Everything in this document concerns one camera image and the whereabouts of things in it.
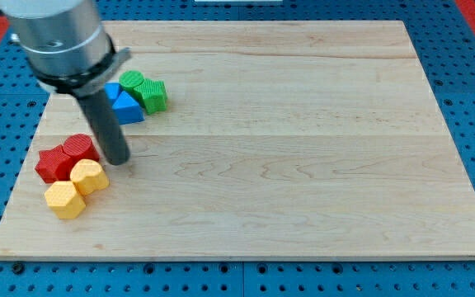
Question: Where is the blue cube block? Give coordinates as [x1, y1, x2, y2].
[104, 82, 122, 105]

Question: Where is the yellow heart block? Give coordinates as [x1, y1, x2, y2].
[69, 159, 110, 196]

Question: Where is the blue triangle block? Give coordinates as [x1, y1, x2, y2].
[112, 92, 144, 125]

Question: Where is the green star block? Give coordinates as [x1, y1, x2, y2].
[134, 78, 167, 115]

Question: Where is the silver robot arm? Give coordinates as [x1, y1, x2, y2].
[0, 0, 131, 98]

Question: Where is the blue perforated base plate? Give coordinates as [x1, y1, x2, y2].
[0, 0, 475, 296]

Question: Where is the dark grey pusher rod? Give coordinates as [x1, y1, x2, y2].
[77, 90, 130, 166]

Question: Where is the green cylinder block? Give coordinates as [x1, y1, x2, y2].
[119, 70, 144, 92]

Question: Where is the wooden board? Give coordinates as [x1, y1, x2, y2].
[0, 21, 475, 262]

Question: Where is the red star block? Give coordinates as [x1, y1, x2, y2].
[35, 144, 74, 184]

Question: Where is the yellow hexagon block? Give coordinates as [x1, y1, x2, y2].
[44, 181, 86, 219]

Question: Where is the red cylinder block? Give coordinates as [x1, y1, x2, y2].
[63, 134, 100, 163]

